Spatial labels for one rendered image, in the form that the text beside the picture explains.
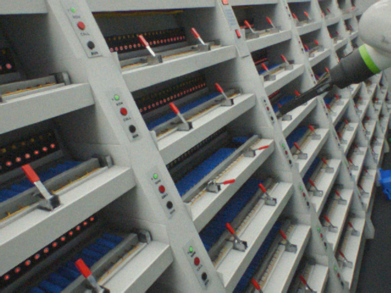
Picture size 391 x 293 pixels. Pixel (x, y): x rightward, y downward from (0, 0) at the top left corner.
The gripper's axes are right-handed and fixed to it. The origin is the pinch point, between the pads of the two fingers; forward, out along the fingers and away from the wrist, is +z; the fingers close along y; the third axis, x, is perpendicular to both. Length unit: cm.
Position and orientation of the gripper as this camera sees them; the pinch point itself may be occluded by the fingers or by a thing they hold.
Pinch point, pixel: (289, 105)
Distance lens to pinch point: 114.7
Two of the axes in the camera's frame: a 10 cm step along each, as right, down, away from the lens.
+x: 5.5, 8.4, 0.3
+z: -6.4, 4.0, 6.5
